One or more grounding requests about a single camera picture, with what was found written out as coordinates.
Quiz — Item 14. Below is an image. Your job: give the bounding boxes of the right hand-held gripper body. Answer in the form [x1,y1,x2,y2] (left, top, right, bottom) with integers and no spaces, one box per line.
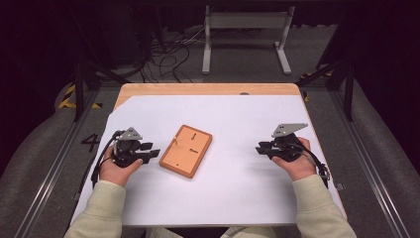
[268,122,310,163]

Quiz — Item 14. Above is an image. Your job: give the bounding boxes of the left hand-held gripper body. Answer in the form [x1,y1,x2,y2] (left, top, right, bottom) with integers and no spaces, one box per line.
[112,126,145,168]

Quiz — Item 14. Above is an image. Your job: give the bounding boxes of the orange wooden picture frame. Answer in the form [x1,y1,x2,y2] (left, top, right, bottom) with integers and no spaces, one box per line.
[158,124,213,179]

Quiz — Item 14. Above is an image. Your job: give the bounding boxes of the person's right hand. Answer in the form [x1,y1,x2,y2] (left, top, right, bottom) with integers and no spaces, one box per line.
[270,137,318,182]

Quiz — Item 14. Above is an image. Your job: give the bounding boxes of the person's left hand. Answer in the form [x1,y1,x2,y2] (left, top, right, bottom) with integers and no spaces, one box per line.
[98,150,145,187]

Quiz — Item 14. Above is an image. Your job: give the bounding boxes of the white paper sheet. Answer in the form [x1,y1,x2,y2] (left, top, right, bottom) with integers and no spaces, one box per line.
[70,94,348,228]

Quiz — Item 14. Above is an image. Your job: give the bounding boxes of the wooden table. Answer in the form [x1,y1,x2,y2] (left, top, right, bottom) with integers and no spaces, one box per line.
[113,82,349,222]

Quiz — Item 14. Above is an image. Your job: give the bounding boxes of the yellow black hazard tape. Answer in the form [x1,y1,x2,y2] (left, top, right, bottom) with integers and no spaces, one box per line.
[57,83,103,110]
[300,69,334,103]

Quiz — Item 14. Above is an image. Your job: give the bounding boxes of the dark computer tower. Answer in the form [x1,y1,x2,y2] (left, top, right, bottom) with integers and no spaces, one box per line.
[107,5,152,68]

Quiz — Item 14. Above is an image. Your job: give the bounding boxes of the white metal stand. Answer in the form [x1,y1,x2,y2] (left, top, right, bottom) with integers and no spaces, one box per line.
[201,4,296,76]

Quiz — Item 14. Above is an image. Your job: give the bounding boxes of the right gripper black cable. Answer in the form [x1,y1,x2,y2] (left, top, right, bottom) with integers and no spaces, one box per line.
[291,137,331,189]

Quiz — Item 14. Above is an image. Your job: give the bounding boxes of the black metal frame stand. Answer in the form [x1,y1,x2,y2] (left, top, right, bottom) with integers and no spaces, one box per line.
[69,60,132,123]
[296,59,357,123]

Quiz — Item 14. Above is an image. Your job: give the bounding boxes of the aluminium floor rail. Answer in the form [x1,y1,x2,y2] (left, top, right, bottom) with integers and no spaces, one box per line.
[13,89,101,238]
[330,89,411,238]

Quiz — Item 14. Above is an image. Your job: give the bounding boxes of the tangle of black floor cables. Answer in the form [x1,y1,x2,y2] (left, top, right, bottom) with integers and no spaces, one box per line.
[138,28,207,84]

